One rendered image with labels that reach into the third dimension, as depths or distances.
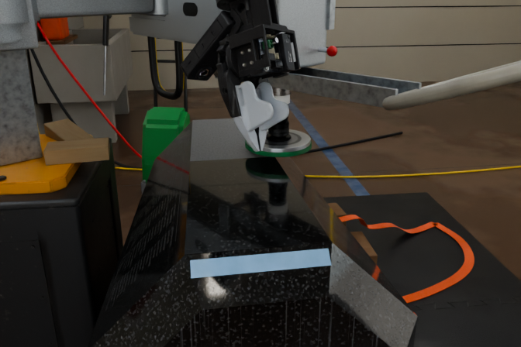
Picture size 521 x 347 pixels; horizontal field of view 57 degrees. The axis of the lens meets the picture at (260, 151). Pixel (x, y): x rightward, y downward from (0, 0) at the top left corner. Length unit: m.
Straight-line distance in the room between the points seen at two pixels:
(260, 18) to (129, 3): 1.27
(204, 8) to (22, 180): 0.78
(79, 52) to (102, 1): 2.31
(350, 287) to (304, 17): 0.76
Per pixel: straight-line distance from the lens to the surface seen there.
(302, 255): 1.08
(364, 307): 1.16
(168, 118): 3.03
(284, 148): 1.50
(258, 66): 0.60
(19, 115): 1.75
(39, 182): 1.61
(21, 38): 1.68
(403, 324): 1.27
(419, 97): 0.97
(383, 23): 6.72
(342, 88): 1.30
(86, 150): 1.70
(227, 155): 1.61
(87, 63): 4.12
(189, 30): 1.71
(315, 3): 1.48
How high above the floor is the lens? 1.36
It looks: 20 degrees down
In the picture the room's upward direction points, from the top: straight up
